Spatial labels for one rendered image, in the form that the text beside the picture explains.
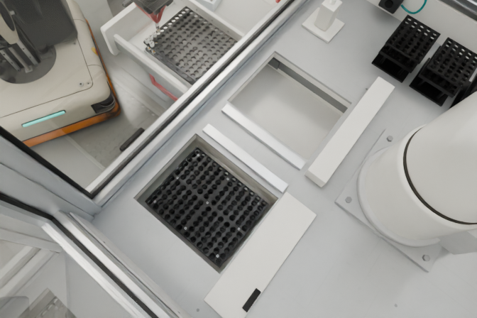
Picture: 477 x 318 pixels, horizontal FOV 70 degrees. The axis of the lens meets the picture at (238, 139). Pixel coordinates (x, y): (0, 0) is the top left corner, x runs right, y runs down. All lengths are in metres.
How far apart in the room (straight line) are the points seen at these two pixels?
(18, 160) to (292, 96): 0.73
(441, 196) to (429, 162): 0.06
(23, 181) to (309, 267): 0.53
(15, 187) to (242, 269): 0.42
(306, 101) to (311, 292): 0.52
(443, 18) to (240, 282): 0.83
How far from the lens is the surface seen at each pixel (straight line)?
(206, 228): 0.79
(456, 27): 1.09
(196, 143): 0.91
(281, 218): 0.75
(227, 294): 0.72
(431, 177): 0.61
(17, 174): 0.52
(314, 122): 0.99
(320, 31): 1.00
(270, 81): 1.02
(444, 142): 0.58
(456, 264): 0.89
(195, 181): 0.81
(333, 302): 0.77
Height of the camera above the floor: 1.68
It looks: 66 degrees down
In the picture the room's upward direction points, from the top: 9 degrees clockwise
